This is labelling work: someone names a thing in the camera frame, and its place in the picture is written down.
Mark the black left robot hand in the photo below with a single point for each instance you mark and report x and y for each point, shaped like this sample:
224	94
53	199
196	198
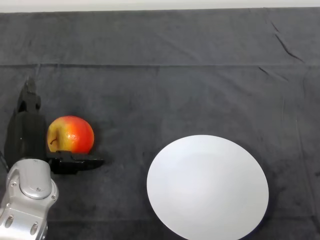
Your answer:
26	135

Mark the red yellow apple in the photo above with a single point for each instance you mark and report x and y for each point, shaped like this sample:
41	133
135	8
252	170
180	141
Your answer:
77	135

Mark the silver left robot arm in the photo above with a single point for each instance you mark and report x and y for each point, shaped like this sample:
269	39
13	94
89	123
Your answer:
27	197

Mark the white round plate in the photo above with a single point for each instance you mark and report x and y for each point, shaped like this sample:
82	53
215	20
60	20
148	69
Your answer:
207	187

